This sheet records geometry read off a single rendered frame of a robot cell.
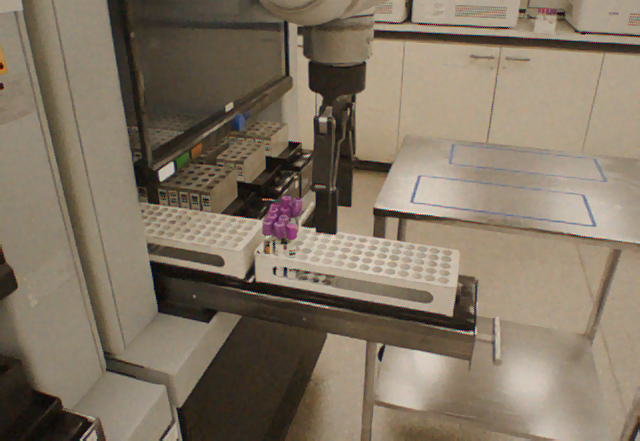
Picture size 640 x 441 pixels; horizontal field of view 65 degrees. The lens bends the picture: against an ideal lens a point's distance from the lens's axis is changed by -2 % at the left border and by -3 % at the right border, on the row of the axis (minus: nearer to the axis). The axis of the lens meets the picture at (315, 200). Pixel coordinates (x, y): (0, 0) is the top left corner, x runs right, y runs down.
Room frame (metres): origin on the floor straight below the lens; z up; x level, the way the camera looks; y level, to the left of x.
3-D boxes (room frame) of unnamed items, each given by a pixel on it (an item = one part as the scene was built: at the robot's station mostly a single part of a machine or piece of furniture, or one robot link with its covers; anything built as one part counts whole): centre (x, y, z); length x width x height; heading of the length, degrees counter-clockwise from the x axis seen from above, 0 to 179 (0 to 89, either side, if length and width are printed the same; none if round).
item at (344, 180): (0.71, -0.04, 0.95); 0.03 x 0.01 x 0.07; 73
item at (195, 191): (0.90, 0.21, 0.85); 0.12 x 0.02 x 0.06; 163
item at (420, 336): (0.69, 0.07, 0.78); 0.73 x 0.14 x 0.09; 73
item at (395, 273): (0.65, -0.06, 0.83); 0.30 x 0.10 x 0.06; 73
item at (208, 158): (1.06, 0.23, 0.85); 0.12 x 0.02 x 0.06; 163
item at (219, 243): (0.75, 0.24, 0.83); 0.30 x 0.10 x 0.06; 73
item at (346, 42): (0.67, -0.03, 1.17); 0.09 x 0.09 x 0.06
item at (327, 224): (0.62, -0.02, 0.95); 0.03 x 0.01 x 0.07; 73
